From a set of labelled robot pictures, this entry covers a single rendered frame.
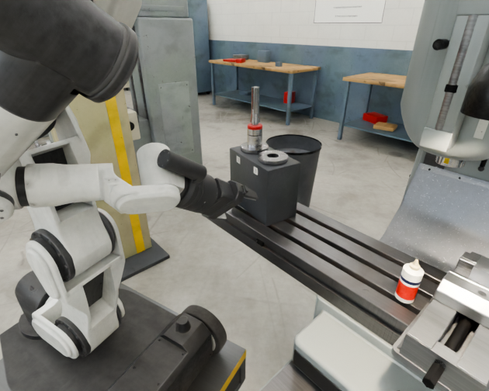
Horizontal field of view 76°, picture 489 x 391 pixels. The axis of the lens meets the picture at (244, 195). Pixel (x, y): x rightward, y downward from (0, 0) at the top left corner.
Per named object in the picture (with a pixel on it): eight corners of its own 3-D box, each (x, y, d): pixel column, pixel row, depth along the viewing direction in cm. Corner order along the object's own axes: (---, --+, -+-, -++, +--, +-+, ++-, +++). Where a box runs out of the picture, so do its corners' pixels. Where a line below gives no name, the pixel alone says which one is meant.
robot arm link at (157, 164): (178, 217, 65) (132, 205, 56) (170, 175, 70) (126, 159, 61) (218, 190, 60) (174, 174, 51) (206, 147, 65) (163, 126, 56)
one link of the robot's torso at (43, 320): (38, 338, 101) (24, 310, 95) (91, 298, 116) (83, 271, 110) (78, 370, 92) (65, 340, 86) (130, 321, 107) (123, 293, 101)
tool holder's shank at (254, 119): (256, 126, 94) (257, 88, 89) (247, 125, 96) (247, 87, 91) (261, 124, 97) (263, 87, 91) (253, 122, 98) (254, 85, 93)
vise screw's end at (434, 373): (431, 391, 49) (435, 384, 48) (421, 382, 50) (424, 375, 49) (442, 375, 51) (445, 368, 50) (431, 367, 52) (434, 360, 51)
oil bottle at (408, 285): (409, 307, 68) (423, 268, 63) (391, 296, 70) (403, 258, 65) (417, 297, 70) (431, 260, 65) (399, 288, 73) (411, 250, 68)
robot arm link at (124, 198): (178, 211, 60) (102, 219, 55) (170, 173, 64) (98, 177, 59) (183, 192, 55) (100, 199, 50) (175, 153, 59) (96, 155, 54)
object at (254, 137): (256, 149, 97) (256, 130, 94) (244, 146, 99) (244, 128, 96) (265, 145, 100) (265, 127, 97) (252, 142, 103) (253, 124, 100)
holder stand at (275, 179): (265, 227, 95) (268, 167, 85) (230, 197, 111) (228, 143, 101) (296, 216, 100) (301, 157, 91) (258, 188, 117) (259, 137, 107)
